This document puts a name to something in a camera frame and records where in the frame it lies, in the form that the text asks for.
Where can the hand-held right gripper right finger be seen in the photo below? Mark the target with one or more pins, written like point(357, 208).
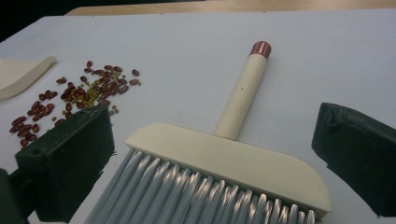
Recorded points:
point(358, 155)

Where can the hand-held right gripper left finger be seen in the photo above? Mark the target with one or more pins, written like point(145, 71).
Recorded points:
point(71, 161)

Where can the pile of green mung beans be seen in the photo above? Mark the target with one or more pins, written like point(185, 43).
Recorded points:
point(90, 93)

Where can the pile of red kidney beans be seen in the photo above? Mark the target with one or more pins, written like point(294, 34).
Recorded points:
point(123, 89)

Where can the cream plastic dustpan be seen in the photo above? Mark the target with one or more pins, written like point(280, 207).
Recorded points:
point(18, 74)

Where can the cream hand brush grey bristles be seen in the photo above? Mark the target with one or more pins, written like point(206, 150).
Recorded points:
point(233, 155)

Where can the white table board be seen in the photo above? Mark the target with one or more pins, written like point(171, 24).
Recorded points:
point(311, 62)

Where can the wooden table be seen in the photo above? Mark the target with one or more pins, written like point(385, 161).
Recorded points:
point(218, 7)

